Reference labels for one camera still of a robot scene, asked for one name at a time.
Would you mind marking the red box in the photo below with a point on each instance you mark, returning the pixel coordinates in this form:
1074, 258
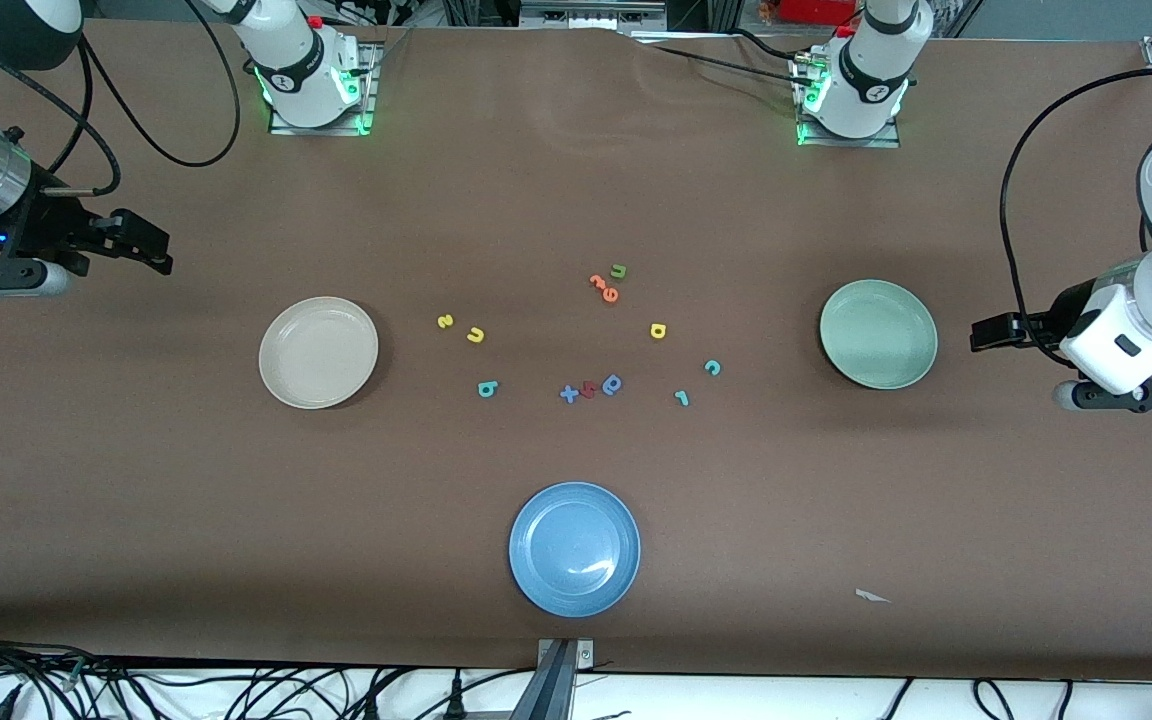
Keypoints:
816, 10

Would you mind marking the teal foam letter b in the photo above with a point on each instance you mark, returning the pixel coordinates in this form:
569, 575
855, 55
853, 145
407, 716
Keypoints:
484, 390

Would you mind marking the grey metal device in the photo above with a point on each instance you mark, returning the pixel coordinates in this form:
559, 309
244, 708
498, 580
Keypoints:
591, 12

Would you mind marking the black power plug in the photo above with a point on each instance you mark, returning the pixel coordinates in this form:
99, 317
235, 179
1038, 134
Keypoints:
456, 700

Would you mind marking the metal table edge bracket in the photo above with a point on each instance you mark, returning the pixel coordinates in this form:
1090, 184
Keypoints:
558, 680

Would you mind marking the blue foam letter a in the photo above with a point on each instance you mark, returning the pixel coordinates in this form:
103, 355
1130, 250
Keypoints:
606, 389

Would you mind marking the pale green round plate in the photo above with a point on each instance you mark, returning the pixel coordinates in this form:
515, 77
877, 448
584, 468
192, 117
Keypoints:
878, 335

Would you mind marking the blue round plate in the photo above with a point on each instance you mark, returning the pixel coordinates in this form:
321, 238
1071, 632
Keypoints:
574, 550

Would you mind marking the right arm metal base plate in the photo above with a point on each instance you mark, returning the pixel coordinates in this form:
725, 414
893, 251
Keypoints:
368, 90

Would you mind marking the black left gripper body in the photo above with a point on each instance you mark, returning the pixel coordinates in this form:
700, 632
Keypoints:
1048, 322

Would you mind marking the white paper scrap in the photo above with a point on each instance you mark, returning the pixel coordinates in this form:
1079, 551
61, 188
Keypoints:
871, 597

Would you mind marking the beige round plate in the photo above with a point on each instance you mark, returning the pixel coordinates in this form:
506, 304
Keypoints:
318, 352

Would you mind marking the brown table mat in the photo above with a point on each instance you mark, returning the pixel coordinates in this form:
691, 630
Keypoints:
576, 180

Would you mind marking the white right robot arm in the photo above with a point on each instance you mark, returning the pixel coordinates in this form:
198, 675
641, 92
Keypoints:
301, 60

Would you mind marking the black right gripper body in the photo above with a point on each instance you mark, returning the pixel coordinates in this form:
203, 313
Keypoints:
48, 231

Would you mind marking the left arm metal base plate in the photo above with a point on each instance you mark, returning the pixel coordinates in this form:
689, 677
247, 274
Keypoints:
851, 142

